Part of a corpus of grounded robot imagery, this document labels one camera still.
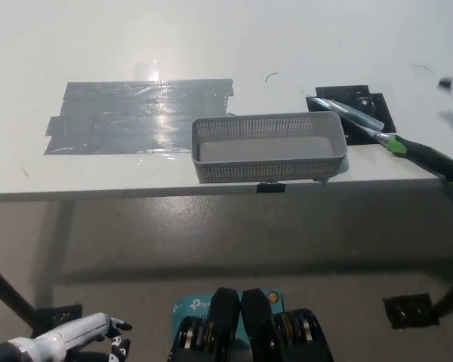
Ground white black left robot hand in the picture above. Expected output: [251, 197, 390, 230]
[7, 311, 134, 362]

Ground steel trowel green black handle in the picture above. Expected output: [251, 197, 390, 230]
[311, 97, 453, 186]

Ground black robot torso blocks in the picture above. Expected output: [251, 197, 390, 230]
[166, 287, 335, 362]

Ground black tape patch on table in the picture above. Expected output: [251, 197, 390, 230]
[305, 85, 396, 145]

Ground teal tp-link box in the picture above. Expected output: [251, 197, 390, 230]
[172, 288, 286, 344]

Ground small black tape tab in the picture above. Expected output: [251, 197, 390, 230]
[256, 181, 287, 195]

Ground grey perforated plastic basket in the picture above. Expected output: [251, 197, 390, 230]
[191, 111, 350, 185]

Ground grey duct tape patch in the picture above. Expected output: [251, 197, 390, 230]
[43, 78, 236, 155]

